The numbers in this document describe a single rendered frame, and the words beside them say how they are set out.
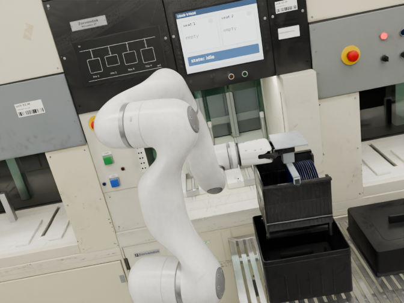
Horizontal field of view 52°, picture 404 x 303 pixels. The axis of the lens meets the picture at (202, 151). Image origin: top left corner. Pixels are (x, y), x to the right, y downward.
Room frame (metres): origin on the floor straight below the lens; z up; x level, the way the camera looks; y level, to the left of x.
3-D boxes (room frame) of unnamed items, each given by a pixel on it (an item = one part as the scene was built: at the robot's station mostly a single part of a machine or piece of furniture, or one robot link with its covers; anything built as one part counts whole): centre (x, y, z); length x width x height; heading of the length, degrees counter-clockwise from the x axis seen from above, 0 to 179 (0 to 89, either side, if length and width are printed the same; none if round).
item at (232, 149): (1.19, -0.09, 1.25); 0.09 x 0.03 x 0.08; 177
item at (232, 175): (1.78, -0.19, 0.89); 0.22 x 0.21 x 0.04; 178
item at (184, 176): (1.79, 0.08, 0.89); 0.22 x 0.21 x 0.04; 178
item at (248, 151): (1.18, -0.16, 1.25); 0.11 x 0.10 x 0.07; 87
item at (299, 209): (1.18, -0.26, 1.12); 0.24 x 0.20 x 0.32; 177
